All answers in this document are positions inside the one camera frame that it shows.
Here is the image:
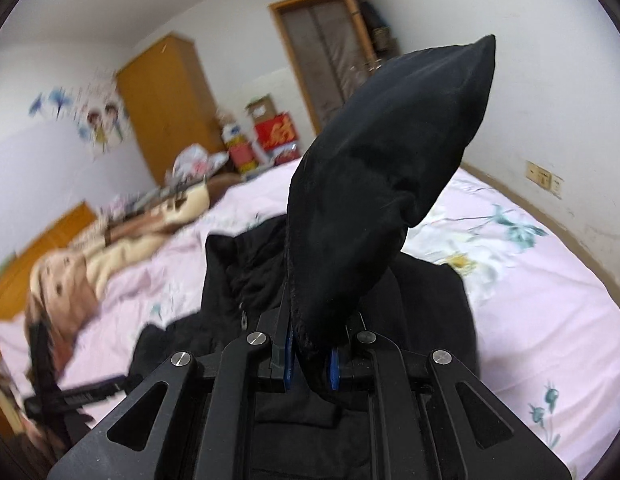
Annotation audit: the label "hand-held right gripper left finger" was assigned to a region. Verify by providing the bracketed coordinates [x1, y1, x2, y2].
[47, 305, 297, 480]

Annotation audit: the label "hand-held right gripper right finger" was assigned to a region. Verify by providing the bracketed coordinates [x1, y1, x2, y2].
[330, 314, 573, 480]

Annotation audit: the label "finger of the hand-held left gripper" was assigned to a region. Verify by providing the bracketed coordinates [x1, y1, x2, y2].
[54, 374, 143, 408]
[28, 322, 58, 403]

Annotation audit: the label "black padded jacket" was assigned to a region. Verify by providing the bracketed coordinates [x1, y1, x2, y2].
[132, 34, 483, 480]

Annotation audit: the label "beige printed plush blanket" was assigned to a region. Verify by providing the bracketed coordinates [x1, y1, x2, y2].
[24, 177, 241, 343]

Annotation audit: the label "wooden headboard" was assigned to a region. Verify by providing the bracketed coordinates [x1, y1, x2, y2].
[0, 200, 98, 322]

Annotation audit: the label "pink floral bed sheet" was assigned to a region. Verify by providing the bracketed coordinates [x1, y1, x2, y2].
[0, 160, 620, 480]

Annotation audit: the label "stack of colourful cartons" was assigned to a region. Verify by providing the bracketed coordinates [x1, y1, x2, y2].
[221, 119, 264, 177]

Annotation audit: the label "crumpled plastic bag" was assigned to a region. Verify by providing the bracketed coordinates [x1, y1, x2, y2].
[171, 143, 227, 182]

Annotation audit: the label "red gift box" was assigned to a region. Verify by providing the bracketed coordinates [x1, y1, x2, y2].
[254, 112, 303, 162]

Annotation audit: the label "brown cardboard box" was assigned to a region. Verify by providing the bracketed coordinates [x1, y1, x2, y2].
[246, 94, 279, 124]

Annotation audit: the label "wooden wardrobe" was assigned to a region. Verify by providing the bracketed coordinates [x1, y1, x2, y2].
[114, 31, 227, 187]

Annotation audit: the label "wooden framed door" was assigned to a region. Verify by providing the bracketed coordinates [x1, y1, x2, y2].
[269, 0, 377, 137]

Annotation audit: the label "wooden pole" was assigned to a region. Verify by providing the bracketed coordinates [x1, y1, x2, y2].
[332, 0, 377, 63]

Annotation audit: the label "cartoon wall stickers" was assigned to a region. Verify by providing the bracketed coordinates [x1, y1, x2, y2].
[30, 71, 131, 157]

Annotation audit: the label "wall socket plate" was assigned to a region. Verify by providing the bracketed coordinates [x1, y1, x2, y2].
[526, 160, 565, 199]

